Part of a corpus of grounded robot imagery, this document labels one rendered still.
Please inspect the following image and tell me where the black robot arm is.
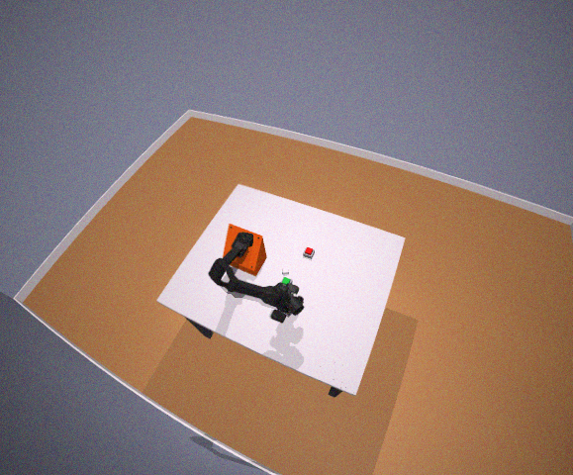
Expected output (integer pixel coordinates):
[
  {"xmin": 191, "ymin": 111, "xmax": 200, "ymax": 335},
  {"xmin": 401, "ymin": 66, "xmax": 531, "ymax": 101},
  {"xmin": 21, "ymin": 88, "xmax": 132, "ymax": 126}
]
[{"xmin": 208, "ymin": 232, "xmax": 305, "ymax": 316}]

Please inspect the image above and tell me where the red button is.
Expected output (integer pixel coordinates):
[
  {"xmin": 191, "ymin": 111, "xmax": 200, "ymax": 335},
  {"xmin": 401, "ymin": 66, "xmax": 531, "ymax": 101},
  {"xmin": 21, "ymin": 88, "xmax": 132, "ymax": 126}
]
[{"xmin": 303, "ymin": 247, "xmax": 315, "ymax": 259}]

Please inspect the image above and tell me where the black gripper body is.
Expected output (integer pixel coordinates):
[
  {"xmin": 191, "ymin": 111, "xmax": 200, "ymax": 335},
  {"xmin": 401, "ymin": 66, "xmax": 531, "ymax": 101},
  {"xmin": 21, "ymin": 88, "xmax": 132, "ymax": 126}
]
[{"xmin": 270, "ymin": 283, "xmax": 300, "ymax": 323}]

